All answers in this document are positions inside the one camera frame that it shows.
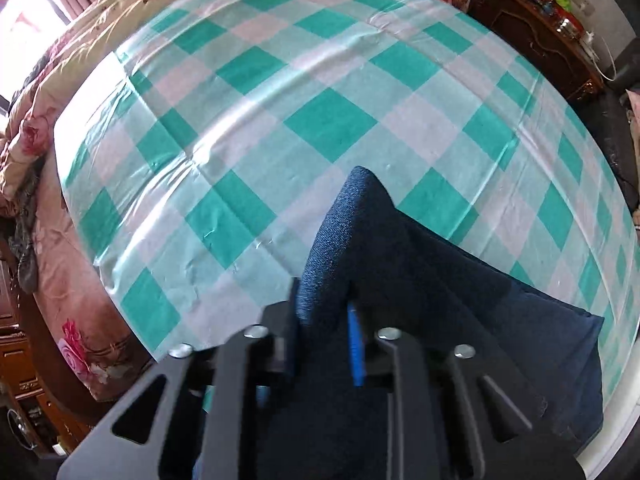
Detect floral red quilt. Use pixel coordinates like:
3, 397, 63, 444
0, 0, 471, 403

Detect black leather armchair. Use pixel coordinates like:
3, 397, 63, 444
574, 37, 639, 212

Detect dark wooden nightstand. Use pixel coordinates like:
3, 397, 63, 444
468, 0, 604, 103

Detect blue denim jeans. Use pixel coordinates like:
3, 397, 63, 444
245, 167, 603, 479

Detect white charger cable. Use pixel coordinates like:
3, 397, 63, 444
579, 29, 622, 84

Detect green white checkered cloth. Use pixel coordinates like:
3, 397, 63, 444
53, 0, 639, 405

